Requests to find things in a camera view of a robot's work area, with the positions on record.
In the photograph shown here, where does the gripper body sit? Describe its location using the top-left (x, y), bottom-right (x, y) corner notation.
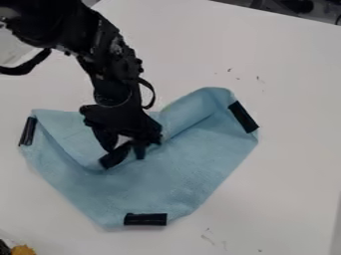
top-left (78, 103), bottom-right (165, 146)

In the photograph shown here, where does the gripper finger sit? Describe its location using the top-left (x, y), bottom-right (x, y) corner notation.
top-left (90, 125), bottom-right (121, 155)
top-left (132, 137), bottom-right (150, 161)

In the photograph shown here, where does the light blue cloth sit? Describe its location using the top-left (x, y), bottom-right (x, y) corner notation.
top-left (17, 87), bottom-right (261, 231)

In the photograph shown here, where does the yellow toy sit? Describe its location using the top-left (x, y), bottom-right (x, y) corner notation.
top-left (9, 244), bottom-right (38, 255)

